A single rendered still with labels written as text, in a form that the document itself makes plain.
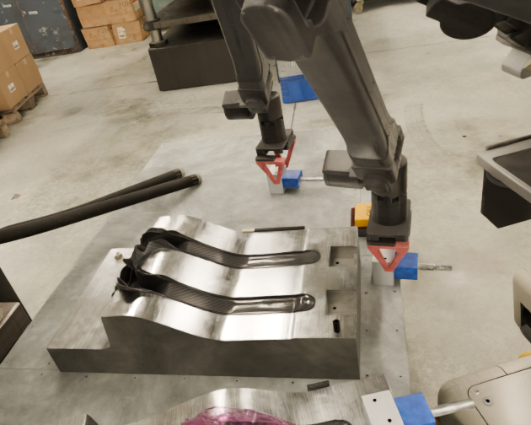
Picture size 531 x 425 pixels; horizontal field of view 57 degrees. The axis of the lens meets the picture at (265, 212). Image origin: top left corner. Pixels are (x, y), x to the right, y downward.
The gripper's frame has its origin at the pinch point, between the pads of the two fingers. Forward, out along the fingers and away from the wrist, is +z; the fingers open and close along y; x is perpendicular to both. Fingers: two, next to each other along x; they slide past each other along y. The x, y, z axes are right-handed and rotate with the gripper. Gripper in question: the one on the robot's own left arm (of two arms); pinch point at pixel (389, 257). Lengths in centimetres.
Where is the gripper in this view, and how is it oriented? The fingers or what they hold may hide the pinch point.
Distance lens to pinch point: 89.4
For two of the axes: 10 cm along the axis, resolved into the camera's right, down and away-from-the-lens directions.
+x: 9.5, 0.3, -3.1
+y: -2.7, 5.8, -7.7
